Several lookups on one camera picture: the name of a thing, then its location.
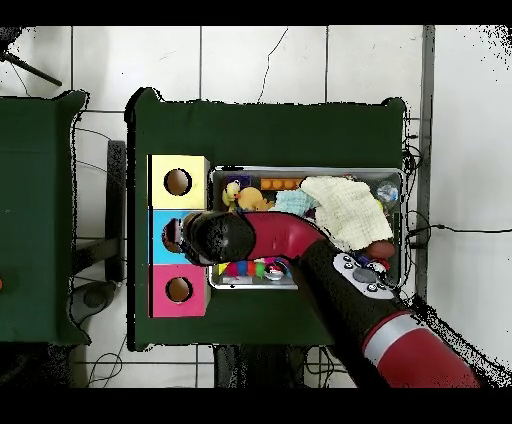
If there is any shallow clear mesh bin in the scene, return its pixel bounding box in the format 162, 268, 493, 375
209, 166, 405, 291

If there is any wooden box with three holes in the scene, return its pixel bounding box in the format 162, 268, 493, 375
148, 154, 211, 319

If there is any orange foam duck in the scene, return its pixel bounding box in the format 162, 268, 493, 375
235, 186, 275, 213

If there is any small yellow rubber duck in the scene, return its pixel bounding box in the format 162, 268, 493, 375
221, 179, 241, 211

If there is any orange toy brick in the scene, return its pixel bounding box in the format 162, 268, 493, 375
259, 177, 305, 192

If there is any mint green cloth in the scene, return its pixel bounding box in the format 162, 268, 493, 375
271, 189, 320, 217

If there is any cream knit cloth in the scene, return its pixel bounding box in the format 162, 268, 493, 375
299, 175, 395, 252

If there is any brown toy football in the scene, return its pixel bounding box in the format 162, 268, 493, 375
366, 239, 397, 261

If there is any green cloth side table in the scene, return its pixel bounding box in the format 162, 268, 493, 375
0, 90, 89, 347

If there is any black cable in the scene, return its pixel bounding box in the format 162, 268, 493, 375
407, 223, 512, 240

